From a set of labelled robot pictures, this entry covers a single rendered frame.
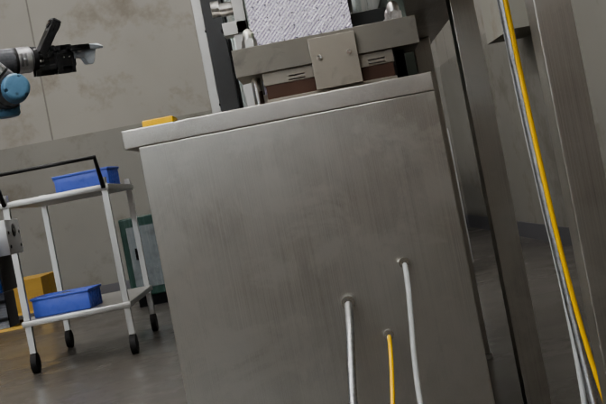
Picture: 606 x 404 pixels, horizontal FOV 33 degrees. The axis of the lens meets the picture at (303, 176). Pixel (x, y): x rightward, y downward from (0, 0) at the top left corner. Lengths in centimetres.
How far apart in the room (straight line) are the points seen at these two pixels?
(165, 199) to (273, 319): 34
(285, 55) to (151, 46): 806
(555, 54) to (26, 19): 907
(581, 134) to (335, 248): 67
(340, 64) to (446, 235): 42
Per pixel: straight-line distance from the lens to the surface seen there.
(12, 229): 275
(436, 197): 216
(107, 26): 1035
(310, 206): 215
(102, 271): 1025
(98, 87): 1029
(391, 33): 223
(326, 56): 220
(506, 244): 258
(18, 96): 285
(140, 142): 218
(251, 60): 223
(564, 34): 169
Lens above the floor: 72
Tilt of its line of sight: level
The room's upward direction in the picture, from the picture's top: 11 degrees counter-clockwise
